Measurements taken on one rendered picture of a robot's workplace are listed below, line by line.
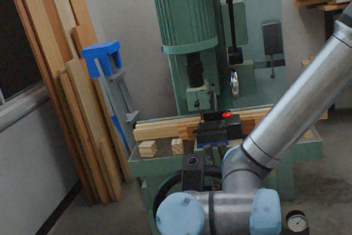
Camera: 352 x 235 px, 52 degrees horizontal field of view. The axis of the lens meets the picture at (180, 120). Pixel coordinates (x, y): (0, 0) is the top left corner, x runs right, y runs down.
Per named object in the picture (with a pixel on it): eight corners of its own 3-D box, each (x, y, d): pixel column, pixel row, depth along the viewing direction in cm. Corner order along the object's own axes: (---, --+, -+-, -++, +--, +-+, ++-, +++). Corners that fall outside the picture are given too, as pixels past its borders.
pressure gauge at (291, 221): (288, 237, 114) (286, 216, 111) (285, 229, 117) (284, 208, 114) (308, 235, 113) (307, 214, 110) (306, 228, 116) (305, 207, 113)
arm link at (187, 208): (209, 245, 54) (153, 247, 55) (215, 234, 64) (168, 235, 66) (205, 191, 55) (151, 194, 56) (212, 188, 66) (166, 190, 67)
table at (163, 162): (123, 194, 110) (119, 177, 108) (143, 149, 138) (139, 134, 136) (333, 174, 101) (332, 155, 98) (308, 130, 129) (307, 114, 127)
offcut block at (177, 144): (174, 149, 119) (172, 139, 117) (183, 148, 118) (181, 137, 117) (173, 155, 115) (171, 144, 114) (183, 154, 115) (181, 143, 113)
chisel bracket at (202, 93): (189, 116, 121) (185, 92, 118) (192, 102, 134) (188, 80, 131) (212, 113, 120) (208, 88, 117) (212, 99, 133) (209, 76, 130)
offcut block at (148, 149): (140, 156, 118) (137, 146, 117) (145, 151, 122) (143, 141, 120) (153, 156, 117) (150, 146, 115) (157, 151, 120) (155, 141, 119)
